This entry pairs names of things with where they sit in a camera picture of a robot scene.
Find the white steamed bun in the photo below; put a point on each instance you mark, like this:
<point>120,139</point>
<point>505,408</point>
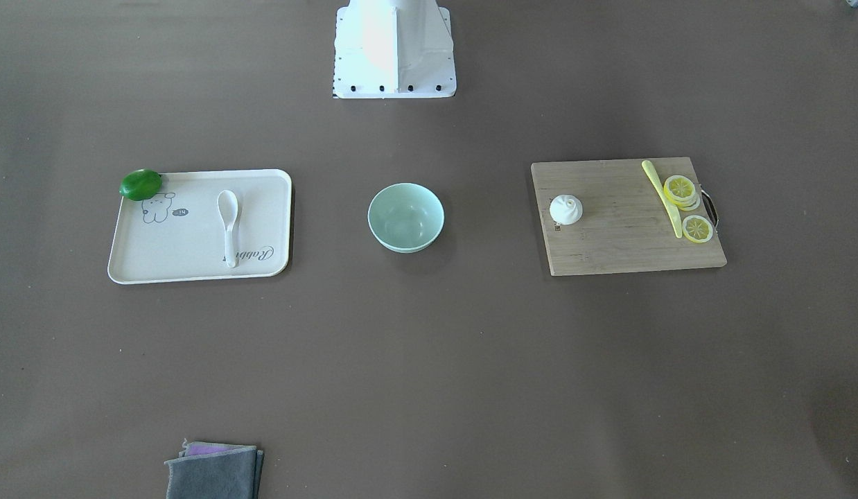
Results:
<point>566,209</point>

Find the white ceramic soup spoon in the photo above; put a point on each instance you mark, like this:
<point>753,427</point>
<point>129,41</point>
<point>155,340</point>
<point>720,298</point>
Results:
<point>228,208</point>

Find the light green bowl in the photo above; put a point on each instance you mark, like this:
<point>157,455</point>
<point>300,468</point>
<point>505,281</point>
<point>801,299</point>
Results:
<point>405,217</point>

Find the bamboo cutting board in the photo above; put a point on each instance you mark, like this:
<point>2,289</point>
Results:
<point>623,227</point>

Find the yellow plastic knife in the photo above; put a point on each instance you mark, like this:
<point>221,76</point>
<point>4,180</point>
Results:
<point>671,209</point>

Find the cream rabbit print tray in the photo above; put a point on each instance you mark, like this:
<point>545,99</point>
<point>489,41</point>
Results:
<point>178,235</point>

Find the upper lemon slice stack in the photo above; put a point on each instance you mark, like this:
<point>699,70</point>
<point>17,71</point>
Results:
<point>680,190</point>

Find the lower lemon slice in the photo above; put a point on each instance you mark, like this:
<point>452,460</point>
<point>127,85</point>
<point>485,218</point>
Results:
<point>697,229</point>

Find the grey folded cloth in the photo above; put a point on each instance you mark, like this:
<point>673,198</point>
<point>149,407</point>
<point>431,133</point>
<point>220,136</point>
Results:
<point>221,475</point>

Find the green lime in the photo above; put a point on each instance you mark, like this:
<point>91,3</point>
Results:
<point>140,185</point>

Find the purple folded cloth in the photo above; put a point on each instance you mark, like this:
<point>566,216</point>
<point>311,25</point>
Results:
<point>198,447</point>

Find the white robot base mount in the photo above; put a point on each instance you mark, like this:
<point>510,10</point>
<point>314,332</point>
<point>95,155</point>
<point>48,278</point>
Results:
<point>393,50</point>

